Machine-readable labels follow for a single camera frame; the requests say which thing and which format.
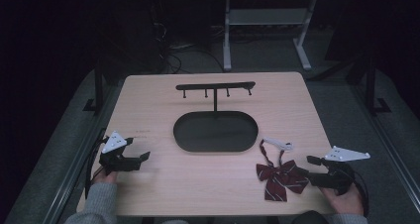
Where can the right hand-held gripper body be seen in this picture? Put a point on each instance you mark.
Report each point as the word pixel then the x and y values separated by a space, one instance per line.
pixel 333 177

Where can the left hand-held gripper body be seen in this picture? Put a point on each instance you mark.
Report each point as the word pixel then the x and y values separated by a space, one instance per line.
pixel 116 164

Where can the dark red striped bow tie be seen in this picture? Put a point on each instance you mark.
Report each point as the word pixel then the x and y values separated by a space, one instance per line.
pixel 280 179

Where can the person's left hand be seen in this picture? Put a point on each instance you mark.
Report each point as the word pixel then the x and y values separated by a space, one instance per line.
pixel 105 176

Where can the person's right hand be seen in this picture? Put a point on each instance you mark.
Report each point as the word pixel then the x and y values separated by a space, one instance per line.
pixel 344 202

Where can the dark round object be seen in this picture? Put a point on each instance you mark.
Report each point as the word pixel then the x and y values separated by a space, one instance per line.
pixel 309 218

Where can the black metal stand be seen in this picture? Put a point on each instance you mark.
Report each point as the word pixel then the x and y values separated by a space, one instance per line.
pixel 98 85
pixel 372 85

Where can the black hook stand with tray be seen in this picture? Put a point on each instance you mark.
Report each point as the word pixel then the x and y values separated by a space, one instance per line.
pixel 216 131

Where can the grey metal rail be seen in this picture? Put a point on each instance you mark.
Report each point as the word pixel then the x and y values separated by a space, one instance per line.
pixel 388 141
pixel 71 171

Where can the white metal table frame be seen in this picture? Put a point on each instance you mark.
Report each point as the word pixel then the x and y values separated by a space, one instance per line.
pixel 267 17

